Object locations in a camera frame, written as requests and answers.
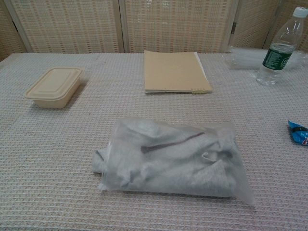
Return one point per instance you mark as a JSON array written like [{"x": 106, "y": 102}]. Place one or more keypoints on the grey garment with maroon trim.
[{"x": 168, "y": 168}]

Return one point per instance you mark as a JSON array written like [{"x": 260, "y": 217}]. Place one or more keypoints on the transparent plastic zip bag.
[{"x": 243, "y": 192}]

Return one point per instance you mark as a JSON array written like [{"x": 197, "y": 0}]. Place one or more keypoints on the tan paper folder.
[{"x": 173, "y": 72}]

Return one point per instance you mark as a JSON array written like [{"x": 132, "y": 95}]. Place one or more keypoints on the beige lidded food container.
[{"x": 53, "y": 84}]

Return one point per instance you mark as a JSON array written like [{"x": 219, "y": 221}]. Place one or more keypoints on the clear plastic sheet stack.
[{"x": 245, "y": 59}]

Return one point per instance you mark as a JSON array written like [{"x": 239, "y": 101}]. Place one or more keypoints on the white woven tablecloth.
[{"x": 48, "y": 168}]

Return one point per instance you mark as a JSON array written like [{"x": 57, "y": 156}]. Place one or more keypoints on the woven folding screen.
[{"x": 72, "y": 24}]

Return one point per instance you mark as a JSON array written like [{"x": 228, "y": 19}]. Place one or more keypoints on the clear water bottle green label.
[{"x": 276, "y": 57}]

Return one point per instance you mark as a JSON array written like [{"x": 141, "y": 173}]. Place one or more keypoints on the blue snack wrapper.
[{"x": 299, "y": 136}]

